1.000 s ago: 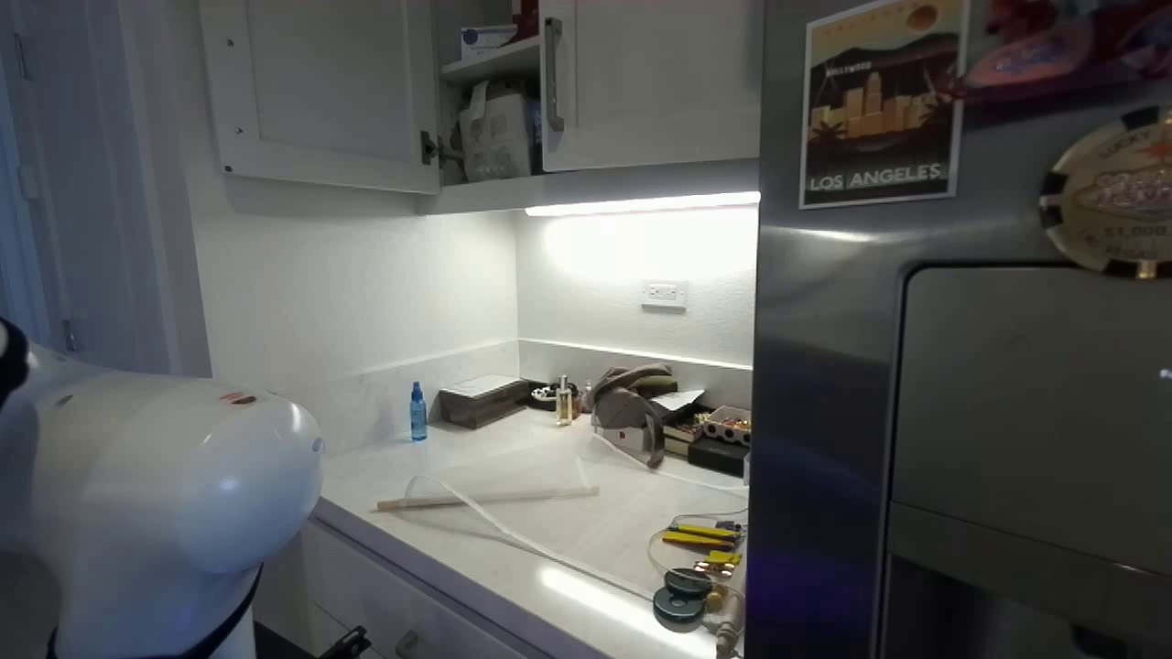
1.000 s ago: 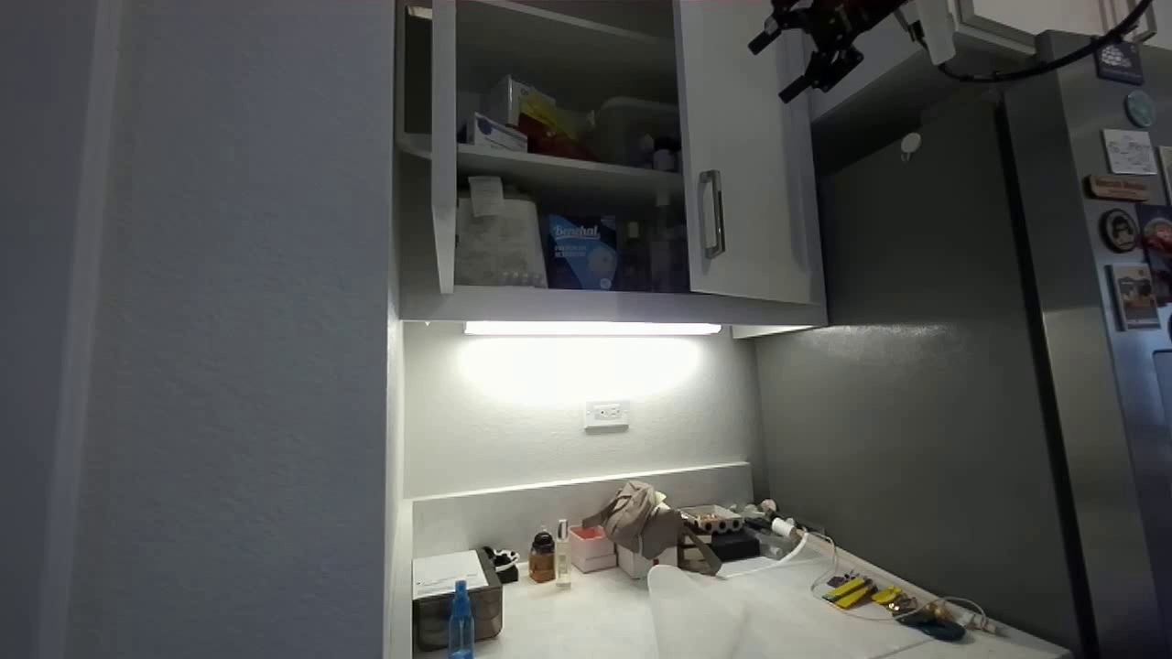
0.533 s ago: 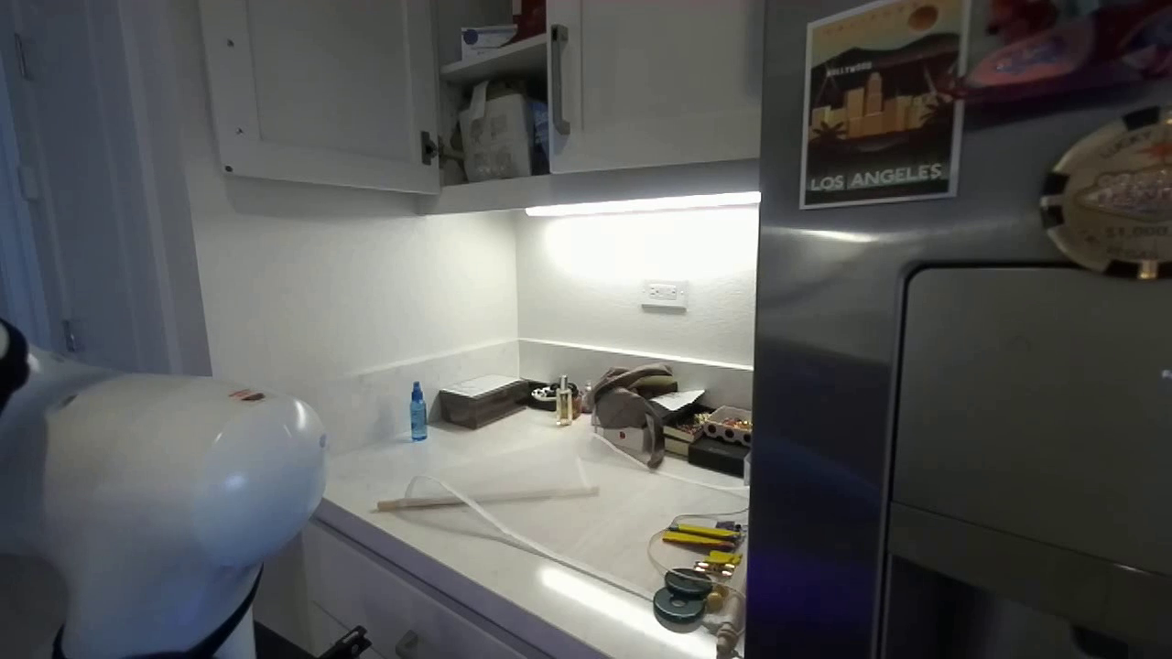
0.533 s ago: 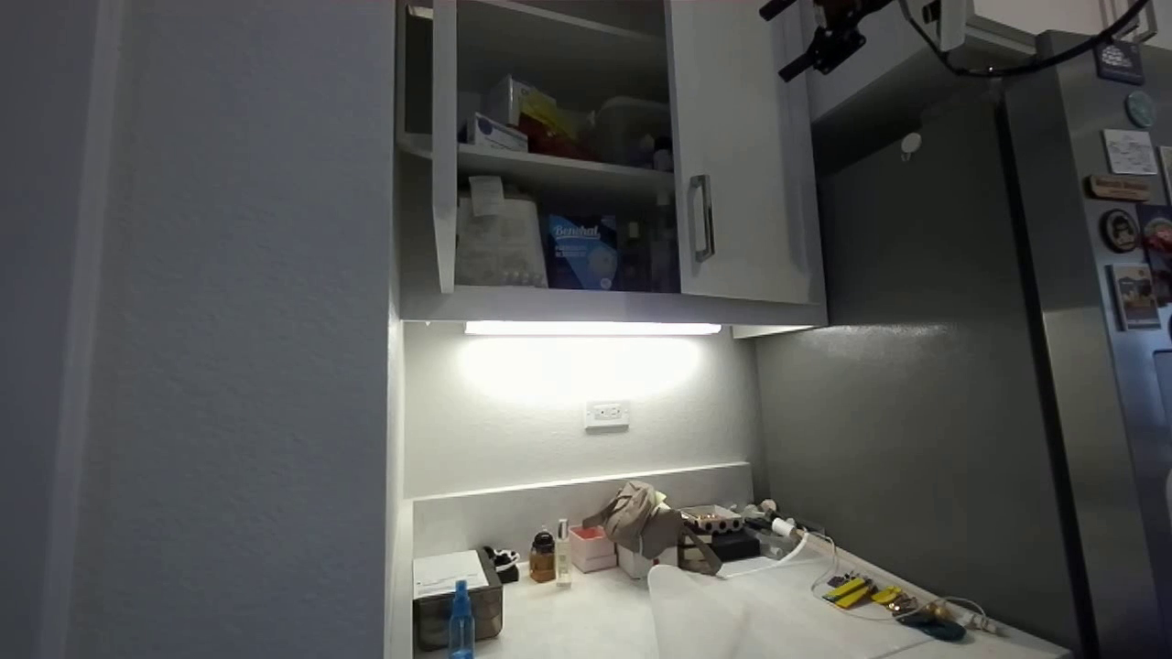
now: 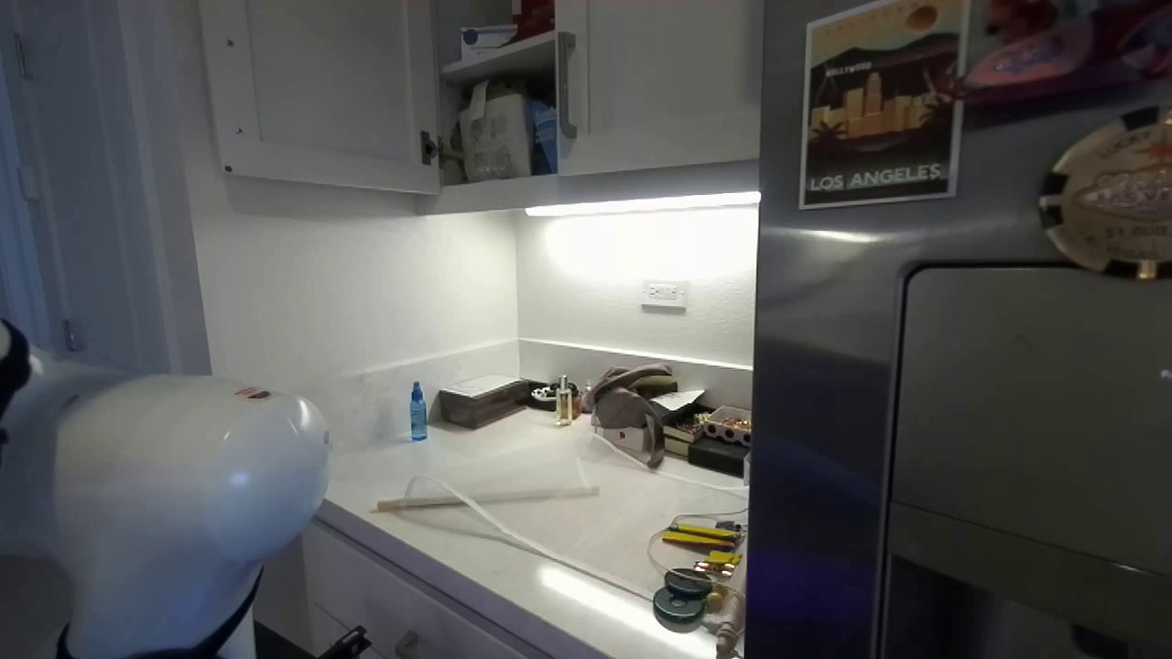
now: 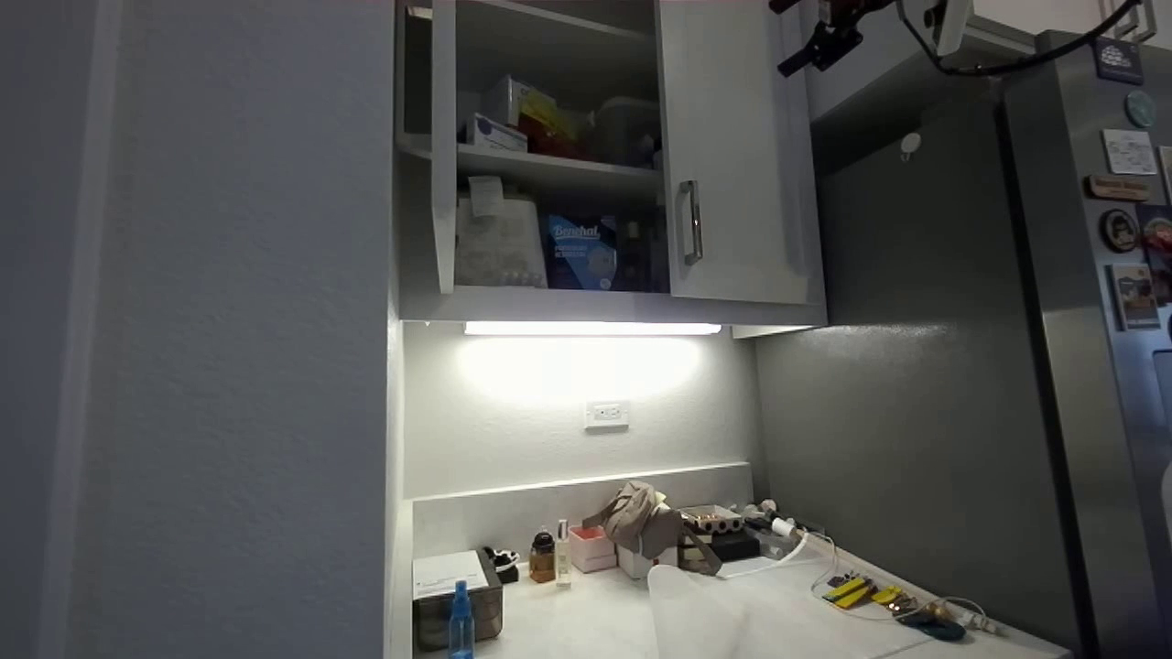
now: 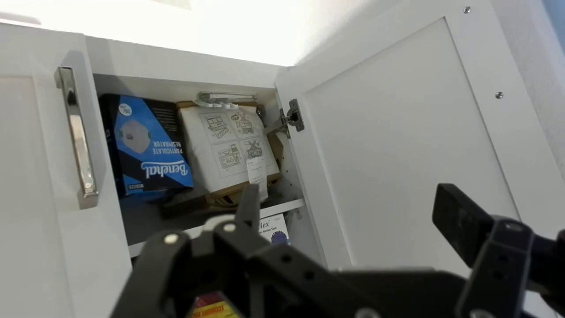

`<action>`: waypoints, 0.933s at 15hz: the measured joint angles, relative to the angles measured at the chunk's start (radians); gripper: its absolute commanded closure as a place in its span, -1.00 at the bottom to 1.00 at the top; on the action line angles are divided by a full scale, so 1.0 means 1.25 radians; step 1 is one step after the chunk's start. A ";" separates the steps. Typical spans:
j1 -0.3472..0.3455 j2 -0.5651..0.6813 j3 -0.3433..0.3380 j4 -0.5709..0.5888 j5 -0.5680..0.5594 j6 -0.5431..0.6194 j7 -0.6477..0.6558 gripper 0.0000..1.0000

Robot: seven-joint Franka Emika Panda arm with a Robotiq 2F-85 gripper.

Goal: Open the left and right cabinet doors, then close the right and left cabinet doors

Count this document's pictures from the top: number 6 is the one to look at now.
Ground brown bar magnet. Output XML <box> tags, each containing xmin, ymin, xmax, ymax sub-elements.
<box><xmin>1083</xmin><ymin>172</ymin><xmax>1170</xmax><ymax>210</ymax></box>

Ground under-cabinet light strip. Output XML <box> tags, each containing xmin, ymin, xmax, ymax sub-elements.
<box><xmin>463</xmin><ymin>320</ymin><xmax>728</xmax><ymax>340</ymax></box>

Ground small white box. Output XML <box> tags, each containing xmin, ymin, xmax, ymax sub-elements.
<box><xmin>463</xmin><ymin>109</ymin><xmax>532</xmax><ymax>159</ymax></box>

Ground blue plastic bottle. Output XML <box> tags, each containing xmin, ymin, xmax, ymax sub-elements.
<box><xmin>443</xmin><ymin>576</ymin><xmax>480</xmax><ymax>659</ymax></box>

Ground white sheet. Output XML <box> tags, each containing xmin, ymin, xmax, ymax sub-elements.
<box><xmin>640</xmin><ymin>550</ymin><xmax>911</xmax><ymax>659</ymax></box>

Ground blue white magnet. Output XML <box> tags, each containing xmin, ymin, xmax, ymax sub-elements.
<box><xmin>1091</xmin><ymin>32</ymin><xmax>1147</xmax><ymax>87</ymax></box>

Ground round pale magnet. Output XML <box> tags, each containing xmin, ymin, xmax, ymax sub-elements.
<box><xmin>1121</xmin><ymin>84</ymin><xmax>1163</xmax><ymax>133</ymax></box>

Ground pink box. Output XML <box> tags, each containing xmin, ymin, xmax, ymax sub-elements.
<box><xmin>567</xmin><ymin>520</ymin><xmax>623</xmax><ymax>576</ymax></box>

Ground white bag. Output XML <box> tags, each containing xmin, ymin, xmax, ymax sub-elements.
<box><xmin>455</xmin><ymin>172</ymin><xmax>554</xmax><ymax>293</ymax></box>

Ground slim white bottle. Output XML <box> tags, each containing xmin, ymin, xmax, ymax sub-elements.
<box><xmin>554</xmin><ymin>517</ymin><xmax>577</xmax><ymax>588</ymax></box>

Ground white cable with plug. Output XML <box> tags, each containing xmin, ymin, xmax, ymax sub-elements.
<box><xmin>755</xmin><ymin>494</ymin><xmax>845</xmax><ymax>566</ymax></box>

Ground dark metal box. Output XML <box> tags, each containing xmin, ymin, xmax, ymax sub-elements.
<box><xmin>411</xmin><ymin>545</ymin><xmax>508</xmax><ymax>650</ymax></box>

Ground white square magnet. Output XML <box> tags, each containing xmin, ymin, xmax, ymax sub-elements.
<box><xmin>1098</xmin><ymin>123</ymin><xmax>1163</xmax><ymax>184</ymax></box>

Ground blue packet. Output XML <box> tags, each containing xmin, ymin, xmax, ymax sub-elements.
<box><xmin>544</xmin><ymin>210</ymin><xmax>629</xmax><ymax>293</ymax></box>

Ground white cabinet with paired handles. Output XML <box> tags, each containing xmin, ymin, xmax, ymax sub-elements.
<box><xmin>969</xmin><ymin>0</ymin><xmax>1172</xmax><ymax>57</ymax></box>

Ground clear plastic bottle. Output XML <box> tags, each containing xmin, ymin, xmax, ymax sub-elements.
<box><xmin>618</xmin><ymin>217</ymin><xmax>670</xmax><ymax>293</ymax></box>

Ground yellow red box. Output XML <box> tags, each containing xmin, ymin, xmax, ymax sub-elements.
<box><xmin>501</xmin><ymin>76</ymin><xmax>585</xmax><ymax>161</ymax></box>

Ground white wall cabinet frame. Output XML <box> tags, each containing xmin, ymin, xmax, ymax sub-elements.
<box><xmin>392</xmin><ymin>0</ymin><xmax>834</xmax><ymax>329</ymax></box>

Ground small amber bottle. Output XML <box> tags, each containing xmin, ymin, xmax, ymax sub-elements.
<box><xmin>526</xmin><ymin>528</ymin><xmax>561</xmax><ymax>584</ymax></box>

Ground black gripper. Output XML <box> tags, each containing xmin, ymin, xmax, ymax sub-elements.
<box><xmin>765</xmin><ymin>0</ymin><xmax>903</xmax><ymax>79</ymax></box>

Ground stainless steel refrigerator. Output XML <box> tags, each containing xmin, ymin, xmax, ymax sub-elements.
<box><xmin>745</xmin><ymin>30</ymin><xmax>1172</xmax><ymax>659</ymax></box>

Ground white wall outlet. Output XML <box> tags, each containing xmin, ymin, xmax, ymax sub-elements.
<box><xmin>582</xmin><ymin>395</ymin><xmax>633</xmax><ymax>434</ymax></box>

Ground round dark magnet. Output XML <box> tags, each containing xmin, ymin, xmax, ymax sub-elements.
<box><xmin>1097</xmin><ymin>205</ymin><xmax>1147</xmax><ymax>256</ymax></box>

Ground brown crumpled cloth pile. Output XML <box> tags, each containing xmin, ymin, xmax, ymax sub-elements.
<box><xmin>602</xmin><ymin>481</ymin><xmax>689</xmax><ymax>566</ymax></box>

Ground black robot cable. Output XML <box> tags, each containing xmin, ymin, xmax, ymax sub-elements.
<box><xmin>894</xmin><ymin>0</ymin><xmax>1154</xmax><ymax>79</ymax></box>

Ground refrigerator door handle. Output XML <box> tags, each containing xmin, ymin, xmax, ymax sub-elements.
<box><xmin>673</xmin><ymin>177</ymin><xmax>710</xmax><ymax>271</ymax></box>

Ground clear plastic container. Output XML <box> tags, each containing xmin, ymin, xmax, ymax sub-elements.
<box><xmin>589</xmin><ymin>94</ymin><xmax>663</xmax><ymax>172</ymax></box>

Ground red pink fridge magnet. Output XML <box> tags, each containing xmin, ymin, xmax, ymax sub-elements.
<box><xmin>1138</xmin><ymin>200</ymin><xmax>1172</xmax><ymax>312</ymax></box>

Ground yellow handled pliers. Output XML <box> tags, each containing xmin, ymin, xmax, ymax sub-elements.
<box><xmin>823</xmin><ymin>570</ymin><xmax>884</xmax><ymax>611</ymax></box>

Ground Los Angeles poster magnet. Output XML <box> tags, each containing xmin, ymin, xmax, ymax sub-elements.
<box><xmin>1108</xmin><ymin>259</ymin><xmax>1165</xmax><ymax>333</ymax></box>

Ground black box with holes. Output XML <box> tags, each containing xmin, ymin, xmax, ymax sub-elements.
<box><xmin>684</xmin><ymin>503</ymin><xmax>770</xmax><ymax>566</ymax></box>

